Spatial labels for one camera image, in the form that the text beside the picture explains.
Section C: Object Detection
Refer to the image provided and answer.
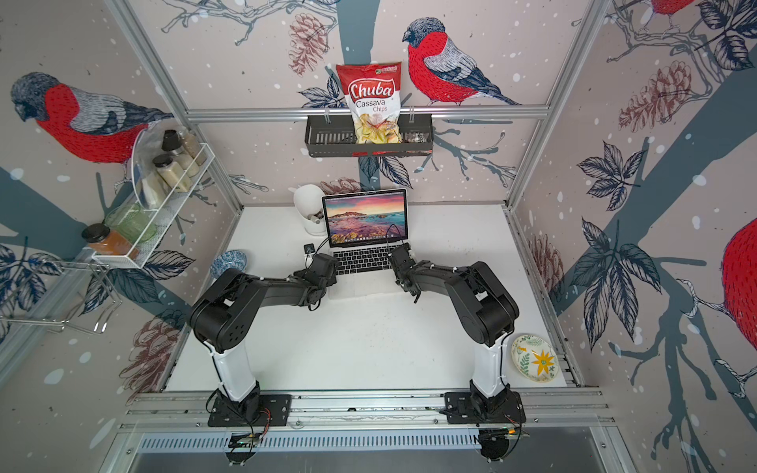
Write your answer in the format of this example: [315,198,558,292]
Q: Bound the chrome wire wall rack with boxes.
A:
[1,258,123,334]

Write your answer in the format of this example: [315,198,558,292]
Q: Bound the orange sauce jar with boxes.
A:
[81,223,134,256]

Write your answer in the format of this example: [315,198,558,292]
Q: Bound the white wire spice shelf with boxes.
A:
[94,120,215,269]

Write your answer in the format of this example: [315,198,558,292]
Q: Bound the floral yellow small dish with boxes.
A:
[511,334,560,384]

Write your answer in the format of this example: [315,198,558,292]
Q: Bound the blue patterned ceramic bowl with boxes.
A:
[210,250,248,279]

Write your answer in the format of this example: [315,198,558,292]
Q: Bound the green glass jar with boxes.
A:
[104,203,157,244]

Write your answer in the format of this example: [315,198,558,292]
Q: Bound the red cassava chips bag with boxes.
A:
[336,62,402,145]

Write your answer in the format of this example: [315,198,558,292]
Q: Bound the black wire wall basket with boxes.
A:
[305,114,434,158]

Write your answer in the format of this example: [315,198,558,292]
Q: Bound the black lid spice bottle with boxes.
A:
[152,154,191,193]
[162,129,200,177]

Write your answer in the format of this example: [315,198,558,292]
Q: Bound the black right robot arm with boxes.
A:
[388,244,520,417]

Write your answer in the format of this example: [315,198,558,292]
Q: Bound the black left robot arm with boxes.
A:
[188,254,337,420]

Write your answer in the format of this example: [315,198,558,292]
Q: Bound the silver laptop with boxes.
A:
[321,189,408,300]

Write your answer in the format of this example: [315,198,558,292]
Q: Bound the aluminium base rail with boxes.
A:
[114,387,616,433]

